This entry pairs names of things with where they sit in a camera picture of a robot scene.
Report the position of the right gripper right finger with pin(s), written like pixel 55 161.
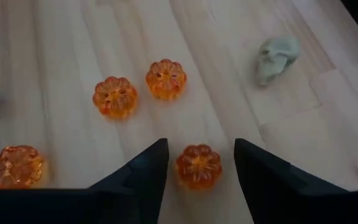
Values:
pixel 269 193

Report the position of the pale grey plastic skull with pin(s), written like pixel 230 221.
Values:
pixel 275 57

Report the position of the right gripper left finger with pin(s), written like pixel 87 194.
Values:
pixel 141 193

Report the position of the translucent orange plastic pumpkin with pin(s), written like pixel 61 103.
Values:
pixel 13 167
pixel 166 79
pixel 115 97
pixel 199 166

